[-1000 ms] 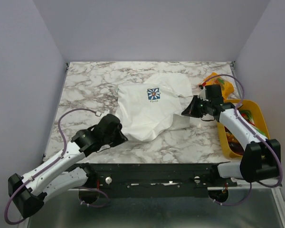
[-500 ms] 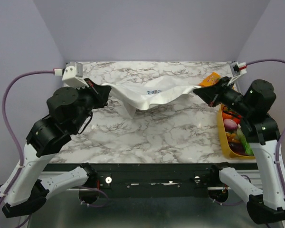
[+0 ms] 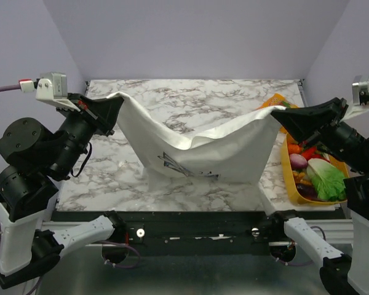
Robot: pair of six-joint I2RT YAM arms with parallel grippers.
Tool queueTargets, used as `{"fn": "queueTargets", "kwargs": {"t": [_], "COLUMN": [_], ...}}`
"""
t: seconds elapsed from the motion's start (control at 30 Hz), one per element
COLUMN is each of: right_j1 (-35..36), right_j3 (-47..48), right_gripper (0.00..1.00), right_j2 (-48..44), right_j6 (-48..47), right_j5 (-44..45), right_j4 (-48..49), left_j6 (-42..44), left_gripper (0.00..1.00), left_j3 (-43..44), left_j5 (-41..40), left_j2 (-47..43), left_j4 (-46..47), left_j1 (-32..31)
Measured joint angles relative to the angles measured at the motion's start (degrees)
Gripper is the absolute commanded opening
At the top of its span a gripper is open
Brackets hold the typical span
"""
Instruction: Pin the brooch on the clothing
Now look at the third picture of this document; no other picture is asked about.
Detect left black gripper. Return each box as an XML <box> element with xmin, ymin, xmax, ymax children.
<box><xmin>52</xmin><ymin>91</ymin><xmax>125</xmax><ymax>176</ymax></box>

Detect white t-shirt with flower print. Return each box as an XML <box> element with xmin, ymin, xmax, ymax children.
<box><xmin>107</xmin><ymin>92</ymin><xmax>286</xmax><ymax>184</ymax></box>

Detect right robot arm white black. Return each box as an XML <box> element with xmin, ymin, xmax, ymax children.
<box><xmin>270</xmin><ymin>98</ymin><xmax>369</xmax><ymax>294</ymax></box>

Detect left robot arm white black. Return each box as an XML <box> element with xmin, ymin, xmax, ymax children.
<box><xmin>0</xmin><ymin>93</ymin><xmax>127</xmax><ymax>289</ymax></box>

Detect toy carrot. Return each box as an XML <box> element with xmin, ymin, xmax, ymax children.
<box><xmin>287</xmin><ymin>143</ymin><xmax>303</xmax><ymax>155</ymax></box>

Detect toy red chili pepper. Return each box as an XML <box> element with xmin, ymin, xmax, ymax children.
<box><xmin>301</xmin><ymin>146</ymin><xmax>317</xmax><ymax>160</ymax></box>

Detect orange candy bag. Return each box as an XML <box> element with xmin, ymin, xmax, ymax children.
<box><xmin>257</xmin><ymin>93</ymin><xmax>301</xmax><ymax>135</ymax></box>

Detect toy red onion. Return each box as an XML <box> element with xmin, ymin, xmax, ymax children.
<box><xmin>289</xmin><ymin>154</ymin><xmax>308</xmax><ymax>170</ymax></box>

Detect toy french fries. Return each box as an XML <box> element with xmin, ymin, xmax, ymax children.
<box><xmin>293</xmin><ymin>171</ymin><xmax>312</xmax><ymax>186</ymax></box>

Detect yellow plastic basket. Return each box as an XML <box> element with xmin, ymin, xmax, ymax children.
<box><xmin>280</xmin><ymin>133</ymin><xmax>347</xmax><ymax>207</ymax></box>

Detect toy napa cabbage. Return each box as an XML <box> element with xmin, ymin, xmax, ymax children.
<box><xmin>306</xmin><ymin>159</ymin><xmax>346</xmax><ymax>202</ymax></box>

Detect toy purple eggplant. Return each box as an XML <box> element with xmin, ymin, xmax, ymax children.
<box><xmin>296</xmin><ymin>184</ymin><xmax>320</xmax><ymax>202</ymax></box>

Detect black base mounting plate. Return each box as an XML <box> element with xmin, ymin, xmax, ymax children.
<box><xmin>50</xmin><ymin>210</ymin><xmax>308</xmax><ymax>256</ymax></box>

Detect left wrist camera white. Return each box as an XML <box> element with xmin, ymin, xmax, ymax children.
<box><xmin>36</xmin><ymin>72</ymin><xmax>80</xmax><ymax>111</ymax></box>

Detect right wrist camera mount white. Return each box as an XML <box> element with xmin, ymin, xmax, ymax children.
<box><xmin>343</xmin><ymin>75</ymin><xmax>369</xmax><ymax>120</ymax></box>

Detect aluminium rail frame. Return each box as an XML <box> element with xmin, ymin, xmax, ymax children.
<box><xmin>23</xmin><ymin>218</ymin><xmax>369</xmax><ymax>295</ymax></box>

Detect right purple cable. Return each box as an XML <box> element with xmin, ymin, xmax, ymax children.
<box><xmin>275</xmin><ymin>88</ymin><xmax>369</xmax><ymax>267</ymax></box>

